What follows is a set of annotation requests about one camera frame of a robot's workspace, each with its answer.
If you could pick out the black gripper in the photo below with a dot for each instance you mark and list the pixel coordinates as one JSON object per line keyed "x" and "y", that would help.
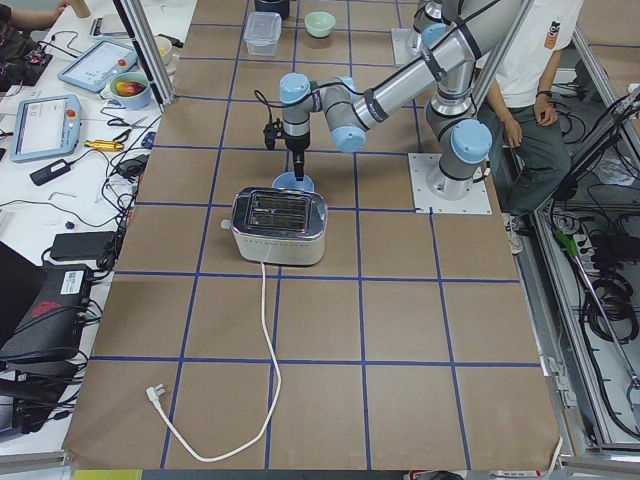
{"x": 296, "y": 144}

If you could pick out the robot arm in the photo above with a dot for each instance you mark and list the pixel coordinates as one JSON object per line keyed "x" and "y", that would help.
{"x": 472, "y": 30}

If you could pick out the green bowl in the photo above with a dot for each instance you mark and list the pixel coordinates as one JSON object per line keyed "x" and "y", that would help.
{"x": 319, "y": 24}

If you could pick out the bowl with lemon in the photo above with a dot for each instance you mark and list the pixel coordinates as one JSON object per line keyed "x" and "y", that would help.
{"x": 169, "y": 57}

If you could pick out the blue bowl with fruit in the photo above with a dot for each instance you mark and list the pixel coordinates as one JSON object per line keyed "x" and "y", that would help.
{"x": 130, "y": 89}

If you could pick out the cream two-slot toaster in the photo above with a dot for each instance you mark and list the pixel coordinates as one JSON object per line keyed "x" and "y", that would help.
{"x": 279, "y": 226}

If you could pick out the clear plastic food container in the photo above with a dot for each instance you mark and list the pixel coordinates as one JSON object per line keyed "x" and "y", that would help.
{"x": 262, "y": 33}

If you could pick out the black scissors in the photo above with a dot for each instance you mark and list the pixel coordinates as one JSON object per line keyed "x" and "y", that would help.
{"x": 128, "y": 127}

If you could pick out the far teach pendant tablet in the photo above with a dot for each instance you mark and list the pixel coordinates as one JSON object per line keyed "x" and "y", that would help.
{"x": 96, "y": 67}

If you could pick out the teach pendant tablet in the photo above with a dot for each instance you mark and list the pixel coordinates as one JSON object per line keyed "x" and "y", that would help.
{"x": 45, "y": 128}
{"x": 96, "y": 67}

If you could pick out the standing person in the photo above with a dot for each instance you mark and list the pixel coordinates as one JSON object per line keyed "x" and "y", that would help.
{"x": 519, "y": 113}

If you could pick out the black power adapter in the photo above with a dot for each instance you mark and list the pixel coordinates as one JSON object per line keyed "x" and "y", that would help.
{"x": 50, "y": 172}

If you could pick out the black power brick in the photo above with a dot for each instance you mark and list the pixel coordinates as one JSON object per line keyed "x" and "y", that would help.
{"x": 81, "y": 246}

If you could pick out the near teach pendant tablet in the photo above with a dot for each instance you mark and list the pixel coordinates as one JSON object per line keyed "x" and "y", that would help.
{"x": 45, "y": 128}

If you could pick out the black computer box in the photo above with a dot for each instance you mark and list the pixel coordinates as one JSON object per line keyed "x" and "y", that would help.
{"x": 51, "y": 329}

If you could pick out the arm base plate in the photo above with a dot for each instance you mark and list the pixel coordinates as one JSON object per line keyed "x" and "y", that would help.
{"x": 407, "y": 44}
{"x": 435, "y": 193}

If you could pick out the aluminium frame post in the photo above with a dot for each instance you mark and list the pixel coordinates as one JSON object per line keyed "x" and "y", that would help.
{"x": 133, "y": 17}

